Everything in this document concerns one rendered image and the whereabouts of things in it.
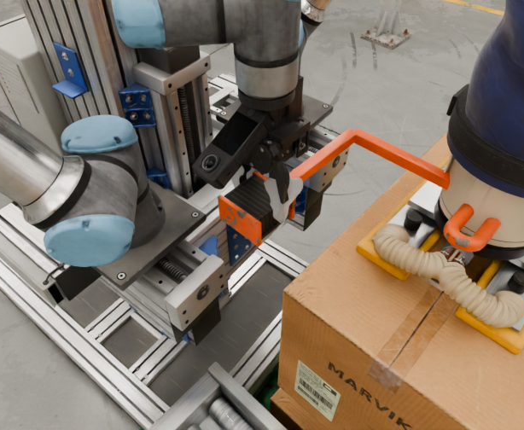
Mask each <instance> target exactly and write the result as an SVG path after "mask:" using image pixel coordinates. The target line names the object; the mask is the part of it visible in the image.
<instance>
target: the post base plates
mask: <svg viewBox="0 0 524 430"><path fill-rule="evenodd" d="M386 17H387V11H385V14H384V15H383V18H382V20H381V24H380V25H379V28H378V30H376V29H377V25H378V20H379V17H378V19H377V21H376V23H375V26H374V27H372V28H371V29H368V30H367V31H366V32H364V33H363V34H362V35H361V37H360V38H362V39H364V40H366V41H369V42H371V43H373V44H378V45H380V46H382V47H384V48H387V49H391V50H393V49H396V48H397V47H399V46H400V45H401V44H403V43H404V42H406V41H407V40H409V39H410V38H411V33H410V32H408V31H407V29H405V30H404V31H403V30H402V26H401V21H400V17H399V12H398V10H397V12H396V15H395V19H394V23H393V30H392V33H391V34H389V35H387V34H384V33H383V30H384V26H385V21H386Z"/></svg>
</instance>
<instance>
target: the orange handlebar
mask: <svg viewBox="0 0 524 430"><path fill-rule="evenodd" d="M353 143H356V144H357V145H359V146H361V147H363V148H366V149H368V150H369V151H371V152H373V153H375V154H378V155H380V156H381V157H382V158H384V159H386V160H389V161H391V162H393V163H394V164H396V165H398V166H401V167H403V168H405V169H406V170H408V171H411V172H413V173H415V174H416V175H418V176H420V177H422V178H424V179H426V180H428V181H429V182H431V183H434V184H436V185H438V186H440V187H441V188H443V189H446V190H448V187H449V185H450V173H449V172H444V170H443V169H441V168H439V167H438V166H435V165H433V164H431V163H429V162H427V161H425V160H422V159H420V158H418V157H416V156H415V155H413V154H410V153H408V152H406V151H404V150H403V149H401V148H398V147H396V146H394V145H392V144H391V143H389V142H385V141H383V140H381V139H380V138H378V137H375V136H373V135H371V134H370V133H368V132H366V131H363V130H361V129H356V130H353V129H348V130H346V131H345V132H343V133H342V134H341V135H339V136H338V137H337V138H336V139H335V140H333V141H332V142H330V143H329V144H327V145H326V146H325V147H323V148H322V149H320V150H319V151H318V152H316V153H315V154H314V155H313V156H311V157H310V158H309V159H307V160H306V161H304V162H303V163H302V164H300V165H299V166H297V167H296V168H294V169H293V170H292V171H291V172H290V173H289V174H290V177H291V178H298V177H299V178H301V179H302V181H303V182H304V181H305V180H306V179H307V178H309V177H310V176H312V175H313V174H314V173H315V172H317V171H318V170H320V169H321V168H322V167H324V166H325V165H326V164H328V163H329V162H330V161H331V160H332V159H333V158H335V157H336V156H337V155H339V154H340V153H341V152H343V151H344V150H345V149H347V148H348V147H350V146H351V145H352V144H353ZM473 215H474V209H473V207H472V206H471V205H469V204H467V203H464V204H462V205H461V206H460V207H459V209H458V210H457V211H456V212H455V213H454V214H453V215H452V217H451V218H450V219H449V220H448V221H447V222H446V224H445V227H444V237H445V238H446V239H447V241H448V242H449V243H450V244H452V245H453V246H454V247H455V248H457V249H460V250H462V251H465V252H476V251H480V250H481V249H482V248H483V247H485V246H486V244H487V243H488V242H489V241H490V240H491V238H492V237H493V235H494V234H495V233H496V231H497V230H498V229H499V227H500V226H501V222H500V221H499V220H498V219H497V218H487V219H486V220H485V221H484V223H483V224H482V225H481V226H480V227H479V229H477V231H476V232H475V233H474V235H473V236H471V237H470V236H466V235H464V234H462V233H461V232H460V230H461V228H462V227H463V226H464V225H465V224H466V223H467V222H468V221H469V219H470V218H471V217H472V216H473Z"/></svg>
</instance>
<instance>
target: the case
mask: <svg viewBox="0 0 524 430"><path fill-rule="evenodd" d="M446 136H447V132H446V134H445V135H443V136H442V137H441V138H440V139H439V140H438V141H437V142H436V143H435V144H434V145H433V146H432V147H431V148H430V149H429V150H428V151H427V152H426V153H425V154H424V155H423V156H422V157H421V158H420V159H422V160H425V161H427V162H429V163H431V164H433V165H435V166H437V165H438V164H439V163H440V162H441V161H442V160H444V159H445V158H446V157H447V156H450V155H451V151H450V149H449V147H448V145H447V139H446ZM423 179H424V178H422V177H420V176H418V175H416V174H415V173H413V172H411V171H408V170H407V171H406V172H405V173H404V174H403V175H402V176H401V177H400V178H399V179H398V180H397V181H396V182H395V183H394V184H393V185H392V186H390V187H389V188H388V189H387V190H386V191H385V192H384V193H383V194H382V195H381V196H380V197H379V198H378V199H377V200H376V201H375V202H374V203H373V204H372V205H371V206H370V207H369V208H368V209H367V210H366V211H365V212H363V213H362V214H361V215H360V216H359V217H358V218H357V219H356V220H355V221H354V222H353V223H352V224H351V225H350V226H349V227H348V228H347V229H346V230H345V231H344V232H343V233H342V234H341V235H340V236H339V237H337V238H336V239H335V240H334V241H333V242H332V243H331V244H330V245H329V246H328V247H327V248H326V249H325V250H324V251H323V252H322V253H321V254H320V255H319V256H318V257H317V258H316V259H315V260H314V261H313V262H312V263H310V264H309V265H308V266H307V267H306V268H305V269H304V270H303V271H302V272H301V273H300V274H299V275H298V276H297V277H296V278H295V279H294V280H293V281H292V282H291V283H290V284H289V285H288V286H287V287H286V288H284V290H283V299H282V326H281V341H280V355H279V370H278V383H277V384H278V386H279V387H281V388H282V389H283V391H285V392H286V393H287V394H288V395H289V396H290V397H291V398H292V399H293V400H295V401H296V402H297V403H298V404H299V405H300V406H302V407H303V408H304V409H305V410H306V411H307V412H308V413H310V414H311V415H312V416H313V417H314V418H315V419H316V420H318V421H319V422H320V423H321V424H322V425H323V426H324V427H326V428H327V429H328V430H524V347H523V349H522V351H521V352H520V353H518V354H514V353H512V352H510V351H509V350H507V349H506V348H504V347H503V346H501V345H499V344H498V343H497V342H495V341H494V340H492V339H490V338H489V337H487V336H486V335H484V334H483V333H481V332H480V331H478V330H477V329H475V328H473V327H472V326H470V325H469V324H467V323H466V322H464V321H463V320H461V319H460V318H458V317H457V316H456V311H457V309H458V308H459V306H460V304H457V303H456V301H455V300H454V299H451V298H450V295H449V294H446V293H445V292H444V291H445V290H444V291H440V290H439V289H438V288H436V287H435V286H433V285H431V284H430V283H428V282H426V280H427V278H426V277H425V276H423V277H419V276H418V275H417V274H415V275H412V273H411V274H410V275H409V276H408V277H407V278H406V280H404V281H401V280H399V279H398V278H397V277H396V276H393V275H392V274H390V273H389V272H387V271H386V270H384V269H382V267H380V266H379V265H377V264H375V263H373V262H372V261H370V260H369V259H367V258H366V257H365V256H363V255H362V254H360V253H358V252H357V251H356V247H357V244H358V243H359V242H360V241H362V240H363V239H364V238H365V237H366V236H367V235H368V234H369V233H370V232H371V231H372V230H373V229H374V228H375V227H376V226H377V225H378V224H379V223H380V222H381V221H382V220H383V219H384V218H385V217H386V216H387V215H388V214H389V213H390V212H391V211H392V210H393V209H394V208H395V207H396V206H397V205H398V204H399V203H400V202H401V201H402V200H403V199H404V198H405V197H406V196H407V195H408V194H409V193H410V192H411V191H412V190H413V189H414V188H415V187H416V186H417V185H418V184H419V183H420V182H421V181H422V180H423ZM492 261H493V259H485V258H482V257H479V256H476V255H474V257H473V258H472V259H471V260H470V261H469V263H468V264H466V265H465V267H464V269H465V273H466V276H468V279H469V278H470V279H471V282H475V283H477V282H478V281H479V279H480V278H481V276H482V275H483V273H484V272H485V271H486V269H487V268H488V266H489V265H490V263H491V262H492Z"/></svg>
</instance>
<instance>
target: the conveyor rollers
mask: <svg viewBox="0 0 524 430"><path fill-rule="evenodd" d="M209 413H210V414H211V415H212V416H213V418H214V419H215V420H216V421H217V422H218V423H219V424H220V425H221V426H222V427H223V428H224V429H225V430H255V429H254V428H253V427H252V426H251V425H250V424H249V423H248V422H247V421H246V420H245V419H244V418H243V417H242V416H241V415H240V414H239V413H238V412H237V411H236V410H235V409H234V408H233V407H232V406H231V405H230V404H229V403H228V402H227V401H226V400H225V399H224V398H223V397H222V398H218V399H217V400H216V401H215V402H214V403H213V404H212V406H211V407H210V409H209ZM187 430H202V429H201V428H200V427H199V426H198V425H197V424H194V425H192V426H191V427H189V428H188V429H187Z"/></svg>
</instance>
